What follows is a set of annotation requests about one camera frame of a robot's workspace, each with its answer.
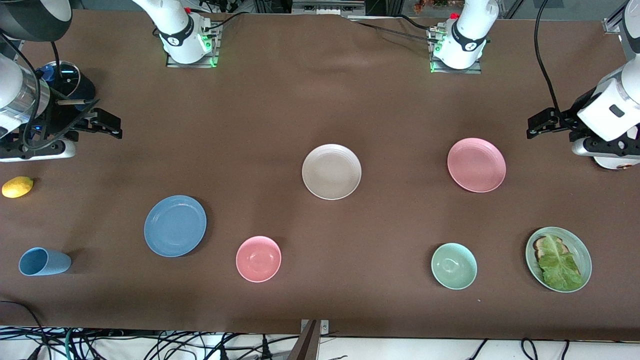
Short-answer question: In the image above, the pink plate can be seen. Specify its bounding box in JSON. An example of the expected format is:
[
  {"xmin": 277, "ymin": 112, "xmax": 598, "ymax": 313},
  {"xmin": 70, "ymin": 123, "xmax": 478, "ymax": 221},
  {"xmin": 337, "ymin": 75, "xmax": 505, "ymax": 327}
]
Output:
[{"xmin": 447, "ymin": 137, "xmax": 507, "ymax": 193}]

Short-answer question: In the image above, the blue plate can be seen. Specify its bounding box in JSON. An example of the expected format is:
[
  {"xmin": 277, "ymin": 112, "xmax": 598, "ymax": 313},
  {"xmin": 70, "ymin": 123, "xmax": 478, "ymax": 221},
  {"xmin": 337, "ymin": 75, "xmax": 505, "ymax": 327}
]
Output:
[{"xmin": 143, "ymin": 195, "xmax": 208, "ymax": 258}]

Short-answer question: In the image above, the dark blue saucepan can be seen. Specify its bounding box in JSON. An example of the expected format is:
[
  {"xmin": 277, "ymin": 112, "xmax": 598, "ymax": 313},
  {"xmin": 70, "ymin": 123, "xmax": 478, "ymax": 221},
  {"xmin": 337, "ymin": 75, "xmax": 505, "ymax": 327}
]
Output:
[{"xmin": 37, "ymin": 61, "xmax": 97, "ymax": 114}]

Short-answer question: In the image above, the glass lid with blue knob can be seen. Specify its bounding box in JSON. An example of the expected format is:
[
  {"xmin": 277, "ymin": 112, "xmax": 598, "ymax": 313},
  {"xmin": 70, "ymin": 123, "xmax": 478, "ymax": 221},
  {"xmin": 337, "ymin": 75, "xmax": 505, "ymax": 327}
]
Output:
[{"xmin": 39, "ymin": 61, "xmax": 81, "ymax": 99}]

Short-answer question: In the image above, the white toaster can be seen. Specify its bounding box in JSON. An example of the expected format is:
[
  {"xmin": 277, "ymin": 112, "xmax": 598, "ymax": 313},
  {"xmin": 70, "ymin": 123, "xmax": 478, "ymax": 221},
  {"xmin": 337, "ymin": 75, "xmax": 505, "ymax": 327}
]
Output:
[{"xmin": 592, "ymin": 125, "xmax": 640, "ymax": 171}]

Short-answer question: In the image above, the yellow lemon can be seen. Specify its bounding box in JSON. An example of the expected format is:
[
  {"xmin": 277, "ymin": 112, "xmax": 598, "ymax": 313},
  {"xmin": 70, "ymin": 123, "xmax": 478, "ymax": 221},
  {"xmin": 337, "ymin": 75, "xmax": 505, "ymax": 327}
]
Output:
[{"xmin": 1, "ymin": 176, "xmax": 35, "ymax": 199}]

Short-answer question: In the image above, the toasted bread slice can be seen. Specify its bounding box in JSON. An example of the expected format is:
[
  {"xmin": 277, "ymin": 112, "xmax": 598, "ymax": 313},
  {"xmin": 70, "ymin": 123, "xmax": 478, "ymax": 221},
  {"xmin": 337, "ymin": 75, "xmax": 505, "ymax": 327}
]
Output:
[{"xmin": 533, "ymin": 236, "xmax": 570, "ymax": 262}]

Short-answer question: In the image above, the green plate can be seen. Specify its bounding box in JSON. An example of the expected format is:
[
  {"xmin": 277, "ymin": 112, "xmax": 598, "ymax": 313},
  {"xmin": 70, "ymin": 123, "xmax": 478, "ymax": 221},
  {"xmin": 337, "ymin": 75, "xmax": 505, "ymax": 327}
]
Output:
[{"xmin": 525, "ymin": 226, "xmax": 593, "ymax": 294}]

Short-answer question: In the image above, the blue cup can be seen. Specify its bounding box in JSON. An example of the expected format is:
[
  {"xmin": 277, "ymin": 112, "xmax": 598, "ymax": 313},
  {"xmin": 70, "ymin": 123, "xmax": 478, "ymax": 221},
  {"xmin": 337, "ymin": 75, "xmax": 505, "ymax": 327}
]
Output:
[{"xmin": 18, "ymin": 247, "xmax": 72, "ymax": 277}]

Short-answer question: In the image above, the green lettuce leaf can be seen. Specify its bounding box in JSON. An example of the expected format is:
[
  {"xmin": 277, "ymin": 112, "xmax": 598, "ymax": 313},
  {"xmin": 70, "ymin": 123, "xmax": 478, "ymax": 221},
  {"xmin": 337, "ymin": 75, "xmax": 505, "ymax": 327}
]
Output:
[{"xmin": 537, "ymin": 234, "xmax": 584, "ymax": 292}]

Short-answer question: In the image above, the green bowl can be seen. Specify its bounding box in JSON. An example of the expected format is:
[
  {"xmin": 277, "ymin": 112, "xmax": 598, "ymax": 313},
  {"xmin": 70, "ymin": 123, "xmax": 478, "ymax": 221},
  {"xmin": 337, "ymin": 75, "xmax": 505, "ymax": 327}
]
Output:
[{"xmin": 431, "ymin": 242, "xmax": 478, "ymax": 291}]

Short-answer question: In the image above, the pink bowl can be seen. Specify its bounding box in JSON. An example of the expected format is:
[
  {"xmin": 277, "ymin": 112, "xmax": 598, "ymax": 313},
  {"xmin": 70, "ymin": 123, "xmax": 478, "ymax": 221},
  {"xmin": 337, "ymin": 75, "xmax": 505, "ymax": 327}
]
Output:
[{"xmin": 235, "ymin": 235, "xmax": 282, "ymax": 284}]

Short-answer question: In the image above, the beige plate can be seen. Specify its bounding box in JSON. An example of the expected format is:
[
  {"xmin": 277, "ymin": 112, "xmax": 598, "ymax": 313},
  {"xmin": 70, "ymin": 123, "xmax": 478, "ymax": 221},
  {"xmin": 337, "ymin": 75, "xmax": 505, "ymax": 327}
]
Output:
[{"xmin": 301, "ymin": 144, "xmax": 362, "ymax": 201}]

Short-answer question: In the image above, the metal fixture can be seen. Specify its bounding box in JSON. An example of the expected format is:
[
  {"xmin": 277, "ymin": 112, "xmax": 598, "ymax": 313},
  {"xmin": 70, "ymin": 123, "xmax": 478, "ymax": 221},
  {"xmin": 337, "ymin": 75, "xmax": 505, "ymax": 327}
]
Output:
[{"xmin": 291, "ymin": 0, "xmax": 367, "ymax": 17}]

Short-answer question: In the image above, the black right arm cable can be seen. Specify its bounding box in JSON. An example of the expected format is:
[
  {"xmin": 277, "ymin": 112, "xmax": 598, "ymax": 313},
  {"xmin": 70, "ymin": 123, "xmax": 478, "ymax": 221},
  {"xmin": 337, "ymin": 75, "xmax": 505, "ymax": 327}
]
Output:
[{"xmin": 0, "ymin": 30, "xmax": 98, "ymax": 151}]

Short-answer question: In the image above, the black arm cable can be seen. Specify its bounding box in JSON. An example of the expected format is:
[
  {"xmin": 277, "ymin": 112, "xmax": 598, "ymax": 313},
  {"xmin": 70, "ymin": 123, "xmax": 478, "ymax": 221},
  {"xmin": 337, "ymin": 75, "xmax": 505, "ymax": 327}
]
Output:
[
  {"xmin": 533, "ymin": 0, "xmax": 561, "ymax": 119},
  {"xmin": 0, "ymin": 30, "xmax": 98, "ymax": 151}
]

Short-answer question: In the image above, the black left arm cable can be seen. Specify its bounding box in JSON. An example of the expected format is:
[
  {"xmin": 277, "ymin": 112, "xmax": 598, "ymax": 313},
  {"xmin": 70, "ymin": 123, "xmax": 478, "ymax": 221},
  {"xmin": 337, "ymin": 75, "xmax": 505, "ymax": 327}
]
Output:
[{"xmin": 533, "ymin": 0, "xmax": 561, "ymax": 119}]

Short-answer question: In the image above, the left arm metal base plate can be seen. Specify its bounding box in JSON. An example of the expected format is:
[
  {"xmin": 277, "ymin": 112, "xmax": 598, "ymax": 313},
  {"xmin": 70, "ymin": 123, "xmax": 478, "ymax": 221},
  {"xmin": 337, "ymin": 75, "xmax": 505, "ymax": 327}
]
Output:
[{"xmin": 429, "ymin": 27, "xmax": 483, "ymax": 75}]

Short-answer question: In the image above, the aluminium frame profile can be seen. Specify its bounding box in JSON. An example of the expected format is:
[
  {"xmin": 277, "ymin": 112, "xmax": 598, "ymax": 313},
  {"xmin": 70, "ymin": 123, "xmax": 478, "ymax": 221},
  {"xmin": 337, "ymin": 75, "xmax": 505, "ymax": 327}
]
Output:
[{"xmin": 602, "ymin": 0, "xmax": 631, "ymax": 35}]

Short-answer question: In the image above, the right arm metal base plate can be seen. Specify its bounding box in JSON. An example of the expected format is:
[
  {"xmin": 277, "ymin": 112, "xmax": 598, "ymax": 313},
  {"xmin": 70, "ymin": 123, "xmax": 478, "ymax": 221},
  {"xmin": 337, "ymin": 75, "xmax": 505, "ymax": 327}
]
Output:
[{"xmin": 166, "ymin": 22, "xmax": 221, "ymax": 69}]

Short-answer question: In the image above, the black base cable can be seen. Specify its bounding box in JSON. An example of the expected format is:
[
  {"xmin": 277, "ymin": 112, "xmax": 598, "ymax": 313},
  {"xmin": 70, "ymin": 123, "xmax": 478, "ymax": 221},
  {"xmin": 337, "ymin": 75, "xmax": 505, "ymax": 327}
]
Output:
[
  {"xmin": 349, "ymin": 15, "xmax": 437, "ymax": 44},
  {"xmin": 200, "ymin": 7, "xmax": 251, "ymax": 32}
]

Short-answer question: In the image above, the black floor cable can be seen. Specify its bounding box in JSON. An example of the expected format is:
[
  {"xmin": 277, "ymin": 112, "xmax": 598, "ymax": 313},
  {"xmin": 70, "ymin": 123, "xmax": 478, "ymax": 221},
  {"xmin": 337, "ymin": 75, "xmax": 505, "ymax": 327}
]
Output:
[{"xmin": 0, "ymin": 300, "xmax": 48, "ymax": 360}]

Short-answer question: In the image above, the small metal bracket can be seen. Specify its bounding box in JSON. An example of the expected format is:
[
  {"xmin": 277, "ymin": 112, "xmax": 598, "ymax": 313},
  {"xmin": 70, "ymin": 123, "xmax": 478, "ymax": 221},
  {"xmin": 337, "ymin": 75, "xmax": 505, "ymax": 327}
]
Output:
[{"xmin": 300, "ymin": 319, "xmax": 330, "ymax": 335}]

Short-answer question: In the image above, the brown post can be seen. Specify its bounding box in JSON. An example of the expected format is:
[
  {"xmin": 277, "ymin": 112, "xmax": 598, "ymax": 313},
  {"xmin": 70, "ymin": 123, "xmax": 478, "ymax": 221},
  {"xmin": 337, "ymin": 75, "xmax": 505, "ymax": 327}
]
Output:
[{"xmin": 287, "ymin": 320, "xmax": 321, "ymax": 360}]

